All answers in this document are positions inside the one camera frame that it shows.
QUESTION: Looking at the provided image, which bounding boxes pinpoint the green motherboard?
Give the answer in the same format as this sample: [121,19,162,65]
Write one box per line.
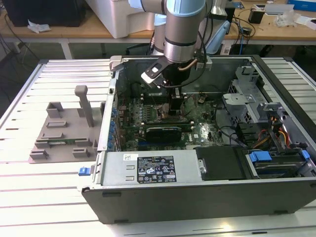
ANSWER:
[115,92,224,152]

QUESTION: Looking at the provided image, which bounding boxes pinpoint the black open PC case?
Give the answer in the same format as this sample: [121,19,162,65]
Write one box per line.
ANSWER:
[80,54,316,225]

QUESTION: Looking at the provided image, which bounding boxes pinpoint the blue cardboard box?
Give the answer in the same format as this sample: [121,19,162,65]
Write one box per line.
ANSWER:
[287,0,316,11]

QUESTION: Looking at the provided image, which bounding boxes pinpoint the metal socket cover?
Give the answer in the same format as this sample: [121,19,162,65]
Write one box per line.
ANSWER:
[181,97,198,116]

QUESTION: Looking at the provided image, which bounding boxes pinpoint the wooden desk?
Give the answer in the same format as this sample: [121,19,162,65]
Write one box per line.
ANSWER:
[0,6,316,46]

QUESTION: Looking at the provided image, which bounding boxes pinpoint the metal drive cage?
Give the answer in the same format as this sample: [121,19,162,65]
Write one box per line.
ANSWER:
[221,64,290,139]

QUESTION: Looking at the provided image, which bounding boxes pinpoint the black graphics card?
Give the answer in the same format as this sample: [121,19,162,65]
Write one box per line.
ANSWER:
[145,126,183,143]

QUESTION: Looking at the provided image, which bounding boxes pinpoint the long RAM slot bank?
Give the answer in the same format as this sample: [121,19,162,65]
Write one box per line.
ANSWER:
[141,91,171,105]
[142,118,193,132]

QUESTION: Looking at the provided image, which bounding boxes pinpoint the large black box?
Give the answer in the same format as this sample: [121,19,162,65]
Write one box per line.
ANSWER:
[4,0,86,28]

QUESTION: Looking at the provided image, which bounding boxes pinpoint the green RAM stick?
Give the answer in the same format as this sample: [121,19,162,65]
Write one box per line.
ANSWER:
[47,139,78,146]

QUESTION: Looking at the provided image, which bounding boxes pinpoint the hard disk in blue carrier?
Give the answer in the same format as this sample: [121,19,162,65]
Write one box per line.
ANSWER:
[245,149,311,179]

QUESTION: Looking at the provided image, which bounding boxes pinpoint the grey case handle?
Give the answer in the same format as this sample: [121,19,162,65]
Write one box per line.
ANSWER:
[109,55,124,73]

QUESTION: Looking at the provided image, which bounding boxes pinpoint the grey power supply unit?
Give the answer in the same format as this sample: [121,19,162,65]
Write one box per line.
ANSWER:
[101,150,202,186]

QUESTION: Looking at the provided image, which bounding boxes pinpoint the crumpled white paper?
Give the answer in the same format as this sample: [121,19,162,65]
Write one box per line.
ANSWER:
[26,19,52,34]

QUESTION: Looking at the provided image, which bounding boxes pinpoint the blue hanging cable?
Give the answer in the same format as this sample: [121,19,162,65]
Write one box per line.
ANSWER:
[236,21,248,55]

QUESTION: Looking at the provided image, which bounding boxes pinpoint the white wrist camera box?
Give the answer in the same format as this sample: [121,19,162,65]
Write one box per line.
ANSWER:
[140,61,165,86]

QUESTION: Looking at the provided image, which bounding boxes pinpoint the pale blue teach pendant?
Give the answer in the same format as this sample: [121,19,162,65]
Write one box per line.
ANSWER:
[206,20,231,54]

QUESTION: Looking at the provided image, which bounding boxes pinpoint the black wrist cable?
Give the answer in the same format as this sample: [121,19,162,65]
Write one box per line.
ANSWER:
[162,37,211,89]

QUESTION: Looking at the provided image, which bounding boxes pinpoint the white printer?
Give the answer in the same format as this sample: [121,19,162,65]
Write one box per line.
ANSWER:
[85,0,157,39]

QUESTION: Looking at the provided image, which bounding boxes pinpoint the yellow and red wires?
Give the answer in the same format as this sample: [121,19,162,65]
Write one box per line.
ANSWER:
[256,116,291,149]

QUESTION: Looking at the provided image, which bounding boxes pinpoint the small black box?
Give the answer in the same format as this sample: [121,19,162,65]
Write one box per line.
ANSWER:
[247,8,264,25]

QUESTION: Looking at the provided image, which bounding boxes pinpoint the grey parts rack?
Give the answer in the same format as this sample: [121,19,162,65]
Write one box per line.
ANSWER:
[29,85,106,165]

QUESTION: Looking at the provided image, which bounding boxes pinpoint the clear plastic bag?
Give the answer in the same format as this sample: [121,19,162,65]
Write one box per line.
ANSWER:
[274,11,301,28]

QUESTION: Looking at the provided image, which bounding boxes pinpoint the flat white box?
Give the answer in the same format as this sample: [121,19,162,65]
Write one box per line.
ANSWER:
[253,3,295,16]

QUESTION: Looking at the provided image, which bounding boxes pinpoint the CPU socket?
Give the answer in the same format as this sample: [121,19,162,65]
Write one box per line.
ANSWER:
[153,103,185,122]

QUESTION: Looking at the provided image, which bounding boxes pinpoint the black plastic shroud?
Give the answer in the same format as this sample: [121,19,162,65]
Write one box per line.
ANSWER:
[194,145,248,181]

